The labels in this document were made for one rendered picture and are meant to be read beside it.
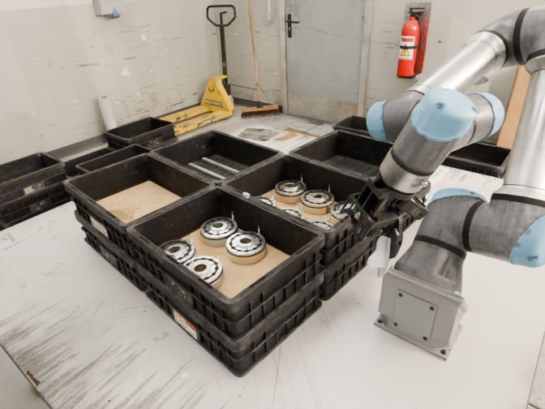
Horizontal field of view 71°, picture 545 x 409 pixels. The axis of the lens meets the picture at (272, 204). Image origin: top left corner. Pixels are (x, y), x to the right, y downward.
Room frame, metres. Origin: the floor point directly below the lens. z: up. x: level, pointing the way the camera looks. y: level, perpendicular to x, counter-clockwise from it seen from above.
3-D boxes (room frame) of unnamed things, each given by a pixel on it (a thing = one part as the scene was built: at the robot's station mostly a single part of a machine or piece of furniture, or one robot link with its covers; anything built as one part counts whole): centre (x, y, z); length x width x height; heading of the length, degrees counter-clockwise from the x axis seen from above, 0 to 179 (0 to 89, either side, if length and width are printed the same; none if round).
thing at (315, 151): (1.18, -0.30, 0.87); 0.40 x 0.30 x 0.11; 45
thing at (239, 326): (0.76, 0.12, 0.87); 0.40 x 0.30 x 0.11; 45
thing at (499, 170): (1.92, -1.08, 0.37); 0.40 x 0.30 x 0.45; 50
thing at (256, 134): (2.05, 0.06, 0.71); 0.22 x 0.19 x 0.01; 50
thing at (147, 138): (2.60, 0.90, 0.37); 0.40 x 0.30 x 0.45; 140
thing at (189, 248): (0.78, 0.25, 0.86); 0.10 x 0.10 x 0.01
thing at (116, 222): (1.04, 0.40, 0.92); 0.40 x 0.30 x 0.02; 45
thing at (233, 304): (0.76, 0.12, 0.92); 0.40 x 0.30 x 0.02; 45
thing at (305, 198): (1.02, -0.14, 0.86); 0.10 x 0.10 x 0.01
